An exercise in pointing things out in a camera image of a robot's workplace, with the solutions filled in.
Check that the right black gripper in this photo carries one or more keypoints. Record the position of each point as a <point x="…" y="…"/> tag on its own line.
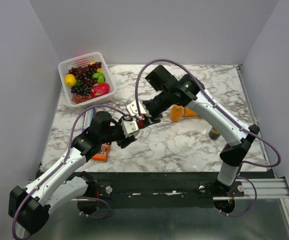
<point x="153" y="120"/>

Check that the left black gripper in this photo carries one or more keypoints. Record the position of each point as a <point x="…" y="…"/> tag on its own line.
<point x="123" y="143"/>

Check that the orange juice bottle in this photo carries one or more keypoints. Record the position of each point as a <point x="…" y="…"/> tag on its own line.
<point x="176" y="113"/>

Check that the red bottle cap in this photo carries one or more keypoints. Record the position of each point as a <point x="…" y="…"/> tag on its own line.
<point x="141" y="124"/>

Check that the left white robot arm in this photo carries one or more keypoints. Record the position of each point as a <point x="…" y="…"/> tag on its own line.
<point x="31" y="206"/>

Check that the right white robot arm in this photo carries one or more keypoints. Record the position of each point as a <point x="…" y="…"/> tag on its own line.
<point x="190" y="92"/>

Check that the orange snack box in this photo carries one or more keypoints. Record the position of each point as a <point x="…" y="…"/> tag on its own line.
<point x="103" y="154"/>

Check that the orange snack bag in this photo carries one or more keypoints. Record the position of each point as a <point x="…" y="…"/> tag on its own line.
<point x="189" y="113"/>

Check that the purple flat box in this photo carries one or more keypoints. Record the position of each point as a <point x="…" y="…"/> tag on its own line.
<point x="87" y="119"/>

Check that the pink dragon fruit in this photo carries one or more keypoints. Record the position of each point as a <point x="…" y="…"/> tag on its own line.
<point x="99" y="89"/>

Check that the light red grape bunch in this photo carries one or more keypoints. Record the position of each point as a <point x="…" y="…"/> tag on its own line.
<point x="80" y="98"/>

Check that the dark blue grape bunch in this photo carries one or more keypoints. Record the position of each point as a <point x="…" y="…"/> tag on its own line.
<point x="81" y="90"/>

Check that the white plastic fruit basket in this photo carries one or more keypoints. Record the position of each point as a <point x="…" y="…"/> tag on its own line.
<point x="83" y="60"/>

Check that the black drink can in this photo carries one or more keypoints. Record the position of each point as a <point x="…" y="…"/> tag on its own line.
<point x="214" y="134"/>

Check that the dark red grape bunch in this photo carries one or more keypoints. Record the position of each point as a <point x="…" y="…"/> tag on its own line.
<point x="83" y="74"/>

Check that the yellow lemon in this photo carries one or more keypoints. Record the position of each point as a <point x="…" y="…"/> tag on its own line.
<point x="70" y="80"/>

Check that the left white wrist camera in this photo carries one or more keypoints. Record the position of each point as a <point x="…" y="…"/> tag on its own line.
<point x="130" y="128"/>

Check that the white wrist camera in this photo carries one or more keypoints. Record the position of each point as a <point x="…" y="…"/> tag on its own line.
<point x="130" y="128"/>
<point x="138" y="110"/>

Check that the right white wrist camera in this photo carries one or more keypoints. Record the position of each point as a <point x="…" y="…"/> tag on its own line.
<point x="138" y="110"/>

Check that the black mounting rail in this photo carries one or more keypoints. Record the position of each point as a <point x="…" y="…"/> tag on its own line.
<point x="152" y="190"/>

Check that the aluminium extrusion rail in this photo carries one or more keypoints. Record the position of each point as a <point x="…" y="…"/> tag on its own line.
<point x="269" y="188"/>

